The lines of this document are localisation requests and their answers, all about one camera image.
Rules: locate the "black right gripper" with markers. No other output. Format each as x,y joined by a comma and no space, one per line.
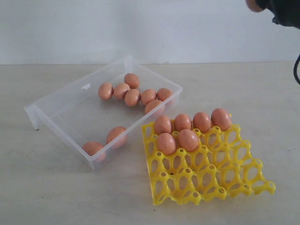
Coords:
286,12

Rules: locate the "brown egg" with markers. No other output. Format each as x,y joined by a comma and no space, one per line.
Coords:
92,148
202,121
132,80
132,97
188,140
163,94
105,91
221,118
114,133
162,124
155,104
182,121
253,6
166,143
148,96
120,90

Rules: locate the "yellow plastic egg tray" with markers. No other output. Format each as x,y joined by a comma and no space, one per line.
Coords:
222,166

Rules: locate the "clear plastic bin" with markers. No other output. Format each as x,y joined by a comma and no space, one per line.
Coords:
77,115

